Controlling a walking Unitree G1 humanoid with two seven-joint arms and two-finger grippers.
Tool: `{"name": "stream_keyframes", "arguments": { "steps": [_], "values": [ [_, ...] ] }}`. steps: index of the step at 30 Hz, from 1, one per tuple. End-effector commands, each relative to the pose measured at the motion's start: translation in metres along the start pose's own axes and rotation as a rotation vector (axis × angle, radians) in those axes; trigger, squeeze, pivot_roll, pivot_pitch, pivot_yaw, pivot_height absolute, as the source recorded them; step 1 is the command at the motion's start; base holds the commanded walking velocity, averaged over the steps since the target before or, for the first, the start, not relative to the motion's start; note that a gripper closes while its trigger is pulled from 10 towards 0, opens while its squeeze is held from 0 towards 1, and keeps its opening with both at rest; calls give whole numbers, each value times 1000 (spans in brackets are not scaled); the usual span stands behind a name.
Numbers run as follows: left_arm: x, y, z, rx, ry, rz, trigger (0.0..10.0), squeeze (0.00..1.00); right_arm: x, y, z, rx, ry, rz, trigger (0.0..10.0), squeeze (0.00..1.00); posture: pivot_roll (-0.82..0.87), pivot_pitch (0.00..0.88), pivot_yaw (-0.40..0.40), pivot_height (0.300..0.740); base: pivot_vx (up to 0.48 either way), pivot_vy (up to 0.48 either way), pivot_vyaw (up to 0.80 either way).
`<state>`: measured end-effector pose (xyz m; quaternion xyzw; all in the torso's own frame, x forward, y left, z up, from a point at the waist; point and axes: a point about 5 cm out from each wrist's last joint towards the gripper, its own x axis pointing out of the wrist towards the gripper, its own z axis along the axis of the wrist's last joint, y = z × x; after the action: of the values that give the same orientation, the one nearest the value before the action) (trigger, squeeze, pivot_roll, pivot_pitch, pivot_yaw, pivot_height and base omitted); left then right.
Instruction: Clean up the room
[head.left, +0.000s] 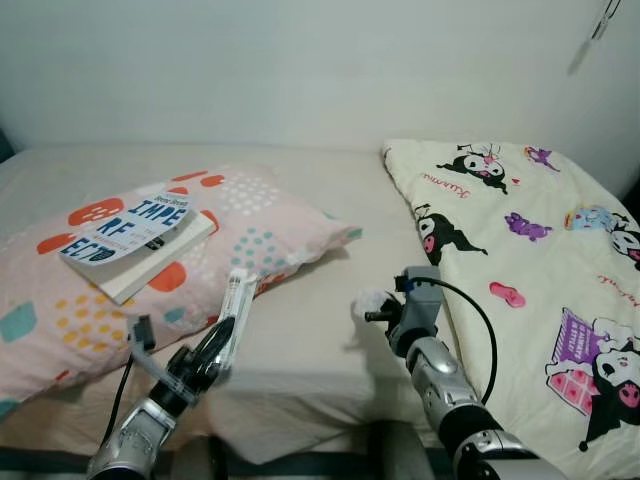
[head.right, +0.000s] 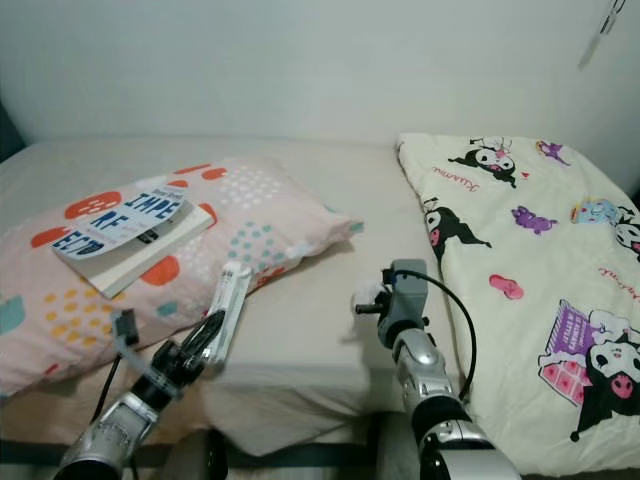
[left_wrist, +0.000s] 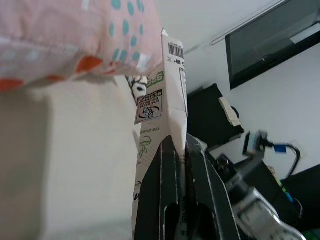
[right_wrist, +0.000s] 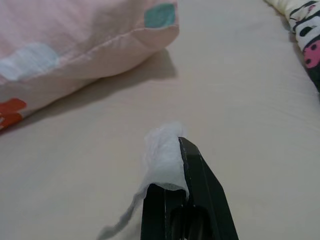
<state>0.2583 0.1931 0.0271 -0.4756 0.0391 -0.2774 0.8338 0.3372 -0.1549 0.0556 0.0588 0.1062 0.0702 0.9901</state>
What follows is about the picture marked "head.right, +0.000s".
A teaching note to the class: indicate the grey left robot leg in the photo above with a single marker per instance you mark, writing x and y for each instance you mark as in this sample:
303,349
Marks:
190,458

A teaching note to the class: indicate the cream cartoon print blanket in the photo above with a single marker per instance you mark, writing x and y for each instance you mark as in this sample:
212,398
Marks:
530,260

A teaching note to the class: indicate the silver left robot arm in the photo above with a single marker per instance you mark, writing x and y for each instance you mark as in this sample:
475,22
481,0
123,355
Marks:
110,435

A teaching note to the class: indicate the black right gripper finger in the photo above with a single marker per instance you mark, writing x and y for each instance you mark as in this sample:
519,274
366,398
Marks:
370,309

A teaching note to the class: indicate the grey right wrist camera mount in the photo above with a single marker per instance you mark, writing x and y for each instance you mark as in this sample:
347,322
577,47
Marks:
408,290

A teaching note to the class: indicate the grey right robot leg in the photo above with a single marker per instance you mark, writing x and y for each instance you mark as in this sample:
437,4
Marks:
400,450

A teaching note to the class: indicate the grey robot leg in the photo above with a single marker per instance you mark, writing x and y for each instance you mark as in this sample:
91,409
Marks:
400,450
190,458

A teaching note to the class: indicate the pink patterned pillow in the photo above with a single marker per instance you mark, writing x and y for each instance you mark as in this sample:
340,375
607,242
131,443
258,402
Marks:
280,235

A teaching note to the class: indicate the beige bed mattress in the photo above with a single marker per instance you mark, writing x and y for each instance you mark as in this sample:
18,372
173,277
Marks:
310,330

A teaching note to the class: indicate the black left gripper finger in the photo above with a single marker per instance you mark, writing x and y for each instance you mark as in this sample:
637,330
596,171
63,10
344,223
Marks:
211,362
195,338

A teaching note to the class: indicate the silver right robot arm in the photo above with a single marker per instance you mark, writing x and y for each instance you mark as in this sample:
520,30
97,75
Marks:
430,385

